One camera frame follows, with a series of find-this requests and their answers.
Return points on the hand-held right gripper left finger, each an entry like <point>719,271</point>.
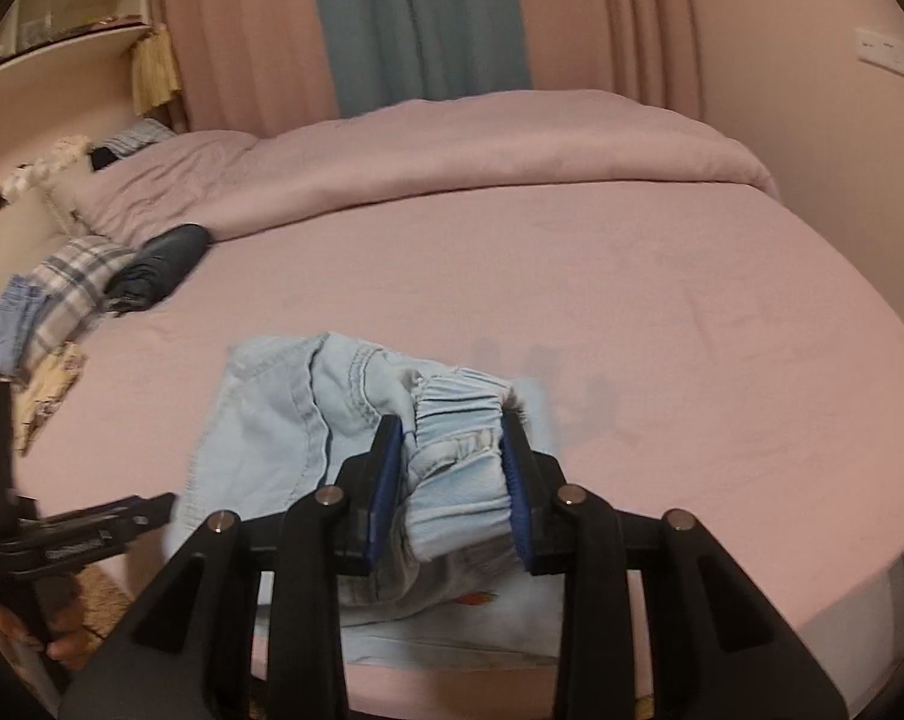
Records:
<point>381,499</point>

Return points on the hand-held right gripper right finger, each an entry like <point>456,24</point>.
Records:
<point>516,499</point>

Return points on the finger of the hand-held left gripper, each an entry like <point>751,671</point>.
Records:
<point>144,514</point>

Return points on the light blue denim pants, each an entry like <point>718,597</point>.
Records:
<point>452,480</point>

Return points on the person's left hand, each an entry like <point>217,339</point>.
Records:
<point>65,645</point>

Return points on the brown patterned rug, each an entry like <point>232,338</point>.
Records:
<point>99,600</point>

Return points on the floral cloth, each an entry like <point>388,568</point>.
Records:
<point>47,390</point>

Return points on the blue denim cloth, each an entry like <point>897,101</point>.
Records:
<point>9,330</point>

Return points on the pink bed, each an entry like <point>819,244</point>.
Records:
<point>647,315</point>

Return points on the dark folded cloth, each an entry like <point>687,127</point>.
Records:
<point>159,262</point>

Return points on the plaid folded cloth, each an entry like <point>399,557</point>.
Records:
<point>77,270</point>

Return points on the pink pillow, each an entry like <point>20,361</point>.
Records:
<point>152,187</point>

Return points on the pink duvet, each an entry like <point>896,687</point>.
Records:
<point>459,157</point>

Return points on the white plush toy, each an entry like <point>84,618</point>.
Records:
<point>43,165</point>

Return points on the blue striped cloth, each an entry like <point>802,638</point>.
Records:
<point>141,137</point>

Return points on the cream bed headboard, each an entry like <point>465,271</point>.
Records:
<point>32,112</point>

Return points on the blue curtain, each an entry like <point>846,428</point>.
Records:
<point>422,15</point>

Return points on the pink curtain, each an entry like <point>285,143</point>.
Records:
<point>609,15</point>
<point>249,30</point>

